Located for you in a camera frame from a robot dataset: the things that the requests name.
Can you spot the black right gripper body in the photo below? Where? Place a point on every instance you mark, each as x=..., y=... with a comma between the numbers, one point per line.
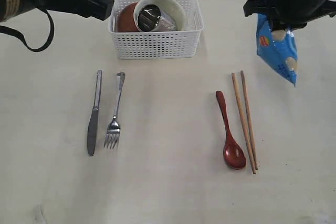
x=292, y=14

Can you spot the blue Lay's chips bag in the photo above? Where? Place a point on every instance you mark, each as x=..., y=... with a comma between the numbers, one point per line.
x=277, y=49

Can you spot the shiny steel cup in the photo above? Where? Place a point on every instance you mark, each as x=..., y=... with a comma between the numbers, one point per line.
x=152, y=19

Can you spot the silver metal knife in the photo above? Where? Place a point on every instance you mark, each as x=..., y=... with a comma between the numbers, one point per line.
x=94, y=118

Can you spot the silver metal fork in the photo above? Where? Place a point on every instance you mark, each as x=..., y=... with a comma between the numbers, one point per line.
x=113, y=129

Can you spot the brown wooden spoon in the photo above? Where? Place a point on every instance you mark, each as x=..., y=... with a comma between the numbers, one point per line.
x=232, y=153

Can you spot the brown wooden bowl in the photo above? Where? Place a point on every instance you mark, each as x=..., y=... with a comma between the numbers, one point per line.
x=125, y=22

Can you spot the white ceramic bowl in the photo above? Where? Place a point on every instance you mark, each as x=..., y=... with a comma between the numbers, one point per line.
x=170, y=6

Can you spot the white perforated plastic basket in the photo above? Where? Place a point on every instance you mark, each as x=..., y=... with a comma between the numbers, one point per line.
x=168, y=44

